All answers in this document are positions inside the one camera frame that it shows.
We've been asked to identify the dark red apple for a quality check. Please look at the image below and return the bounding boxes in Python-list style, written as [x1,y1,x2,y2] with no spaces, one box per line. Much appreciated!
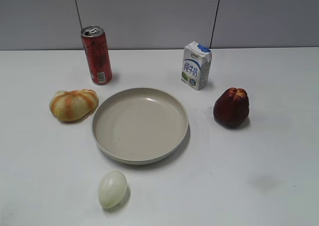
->
[213,88,249,128]

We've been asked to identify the beige round plate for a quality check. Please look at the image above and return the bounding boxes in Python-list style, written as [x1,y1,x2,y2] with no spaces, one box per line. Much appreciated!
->
[92,88,190,165]

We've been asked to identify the white blue milk carton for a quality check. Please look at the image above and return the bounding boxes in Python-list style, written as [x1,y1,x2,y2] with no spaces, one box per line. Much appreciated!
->
[181,41,212,91]

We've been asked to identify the orange striped bread bun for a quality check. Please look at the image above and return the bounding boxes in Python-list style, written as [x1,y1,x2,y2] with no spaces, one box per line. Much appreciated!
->
[49,89,99,122]

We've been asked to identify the pale white egg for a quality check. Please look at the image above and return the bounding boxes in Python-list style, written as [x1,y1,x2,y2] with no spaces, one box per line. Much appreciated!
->
[98,171,128,209]

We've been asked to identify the red soda can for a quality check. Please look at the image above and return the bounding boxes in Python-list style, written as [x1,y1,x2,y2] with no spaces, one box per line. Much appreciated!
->
[81,25,113,85]

